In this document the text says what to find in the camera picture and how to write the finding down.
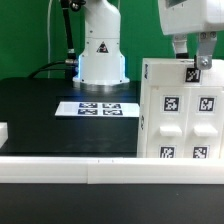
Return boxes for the black cable at base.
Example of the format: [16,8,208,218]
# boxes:
[27,60,80,80]

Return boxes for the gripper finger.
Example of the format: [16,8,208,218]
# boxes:
[194,31,217,70]
[172,34,188,59]

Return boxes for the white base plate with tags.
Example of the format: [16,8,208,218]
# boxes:
[55,102,139,118]

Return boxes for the white cabinet door panel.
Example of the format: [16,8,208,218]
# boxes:
[147,87,190,158]
[186,87,224,159]

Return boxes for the white thin cable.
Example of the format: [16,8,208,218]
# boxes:
[46,0,54,79]

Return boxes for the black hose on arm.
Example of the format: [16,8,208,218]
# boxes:
[59,0,86,64]

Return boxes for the small white block with tag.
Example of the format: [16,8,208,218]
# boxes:
[142,58,224,87]

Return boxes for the white cabinet body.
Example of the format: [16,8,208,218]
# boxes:
[136,83,224,159]

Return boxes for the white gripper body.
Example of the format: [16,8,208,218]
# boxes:
[158,0,224,35]

